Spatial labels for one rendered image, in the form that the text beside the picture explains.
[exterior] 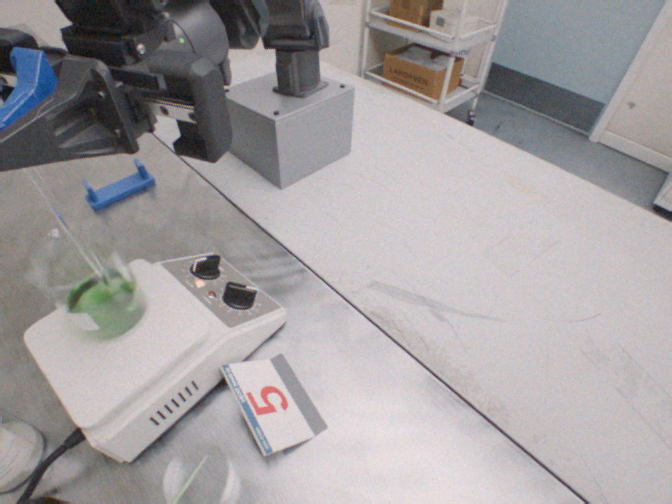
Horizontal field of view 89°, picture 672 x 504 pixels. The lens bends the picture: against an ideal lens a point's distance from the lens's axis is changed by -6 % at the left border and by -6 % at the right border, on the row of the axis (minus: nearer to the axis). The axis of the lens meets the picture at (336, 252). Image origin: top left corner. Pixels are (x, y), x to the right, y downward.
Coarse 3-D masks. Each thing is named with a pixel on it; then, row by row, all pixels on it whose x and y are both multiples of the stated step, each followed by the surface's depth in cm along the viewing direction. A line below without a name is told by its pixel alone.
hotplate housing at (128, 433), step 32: (192, 256) 41; (256, 320) 36; (192, 352) 31; (224, 352) 33; (160, 384) 29; (192, 384) 32; (128, 416) 28; (160, 416) 30; (96, 448) 26; (128, 448) 29
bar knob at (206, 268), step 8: (208, 256) 39; (216, 256) 40; (192, 264) 39; (200, 264) 38; (208, 264) 39; (216, 264) 40; (192, 272) 38; (200, 272) 38; (208, 272) 39; (216, 272) 40
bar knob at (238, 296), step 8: (232, 288) 36; (240, 288) 36; (248, 288) 37; (256, 288) 37; (224, 296) 36; (232, 296) 36; (240, 296) 37; (248, 296) 37; (256, 296) 37; (232, 304) 36; (240, 304) 36; (248, 304) 37
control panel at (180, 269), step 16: (176, 272) 38; (224, 272) 41; (192, 288) 36; (208, 288) 37; (224, 288) 38; (208, 304) 35; (224, 304) 36; (256, 304) 38; (272, 304) 39; (224, 320) 34; (240, 320) 35
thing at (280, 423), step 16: (240, 368) 34; (256, 368) 36; (240, 384) 33; (256, 384) 34; (272, 384) 35; (256, 400) 32; (272, 400) 33; (288, 400) 35; (256, 416) 31; (272, 416) 32; (288, 416) 33; (272, 432) 30; (288, 432) 31; (304, 432) 32
